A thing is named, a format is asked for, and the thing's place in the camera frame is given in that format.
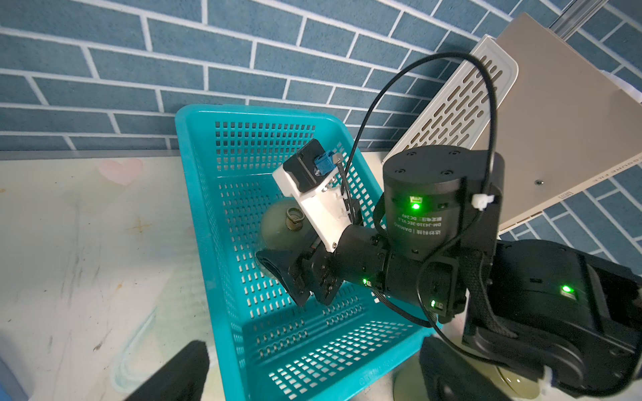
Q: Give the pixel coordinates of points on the light olive tea canister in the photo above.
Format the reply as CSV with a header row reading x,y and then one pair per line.
x,y
407,381

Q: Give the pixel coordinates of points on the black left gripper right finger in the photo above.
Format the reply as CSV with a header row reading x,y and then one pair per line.
x,y
448,376

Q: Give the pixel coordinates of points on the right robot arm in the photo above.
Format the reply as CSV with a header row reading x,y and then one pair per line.
x,y
537,308

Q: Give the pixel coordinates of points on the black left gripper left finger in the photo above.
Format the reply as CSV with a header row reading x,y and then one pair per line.
x,y
182,378

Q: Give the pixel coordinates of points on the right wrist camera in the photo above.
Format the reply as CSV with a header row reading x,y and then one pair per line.
x,y
315,178

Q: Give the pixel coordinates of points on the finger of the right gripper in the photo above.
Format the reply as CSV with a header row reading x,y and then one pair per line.
x,y
287,268

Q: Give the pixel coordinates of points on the teal plastic basket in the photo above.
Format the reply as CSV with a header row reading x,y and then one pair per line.
x,y
268,348

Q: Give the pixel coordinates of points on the green tea canister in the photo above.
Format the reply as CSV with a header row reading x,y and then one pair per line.
x,y
283,227

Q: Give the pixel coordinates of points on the beige pressure file folder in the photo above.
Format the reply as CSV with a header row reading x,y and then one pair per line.
x,y
563,127

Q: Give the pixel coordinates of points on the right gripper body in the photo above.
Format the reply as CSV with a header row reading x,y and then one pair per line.
x,y
319,277

